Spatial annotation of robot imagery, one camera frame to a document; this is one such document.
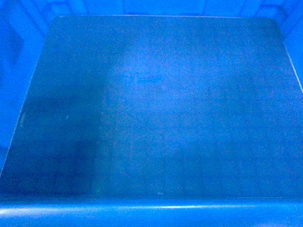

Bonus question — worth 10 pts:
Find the large blue plastic crate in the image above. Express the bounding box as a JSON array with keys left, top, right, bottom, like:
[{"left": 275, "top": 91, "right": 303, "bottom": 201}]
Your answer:
[{"left": 0, "top": 0, "right": 303, "bottom": 227}]

